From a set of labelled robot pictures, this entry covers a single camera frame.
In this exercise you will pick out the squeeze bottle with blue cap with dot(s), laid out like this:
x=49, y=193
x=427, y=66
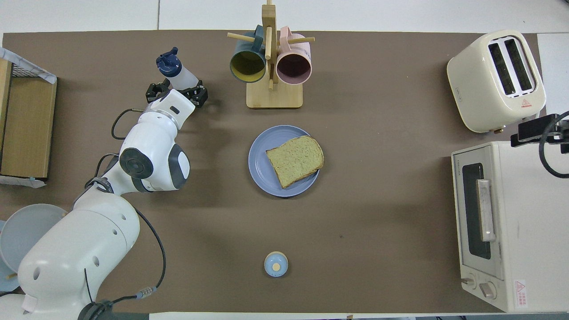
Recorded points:
x=184, y=79

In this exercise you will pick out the bread slice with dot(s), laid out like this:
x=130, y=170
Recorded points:
x=295, y=160

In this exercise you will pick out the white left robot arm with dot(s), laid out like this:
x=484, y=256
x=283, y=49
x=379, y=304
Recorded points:
x=80, y=249

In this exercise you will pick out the small blue seasoning jar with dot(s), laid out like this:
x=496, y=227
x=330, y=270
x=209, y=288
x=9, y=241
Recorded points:
x=271, y=266

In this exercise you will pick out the light grey plate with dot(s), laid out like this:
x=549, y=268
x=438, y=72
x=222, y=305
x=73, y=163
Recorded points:
x=22, y=231

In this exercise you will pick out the wooden plate rack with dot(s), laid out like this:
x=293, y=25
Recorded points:
x=12, y=276

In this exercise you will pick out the pale blue plate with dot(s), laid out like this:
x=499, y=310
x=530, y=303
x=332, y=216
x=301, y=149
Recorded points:
x=4, y=275

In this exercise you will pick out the dark teal mug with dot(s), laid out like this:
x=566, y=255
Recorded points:
x=247, y=66

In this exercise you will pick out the cream toaster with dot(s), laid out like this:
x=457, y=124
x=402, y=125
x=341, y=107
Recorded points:
x=475, y=89

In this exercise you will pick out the wooden mug rack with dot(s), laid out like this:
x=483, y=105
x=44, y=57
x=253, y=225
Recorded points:
x=274, y=97

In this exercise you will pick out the white toaster oven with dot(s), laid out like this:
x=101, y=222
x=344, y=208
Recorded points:
x=533, y=222

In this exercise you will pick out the pink mug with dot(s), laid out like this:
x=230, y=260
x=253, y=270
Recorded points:
x=293, y=69

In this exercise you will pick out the brown table mat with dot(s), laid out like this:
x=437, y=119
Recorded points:
x=400, y=222

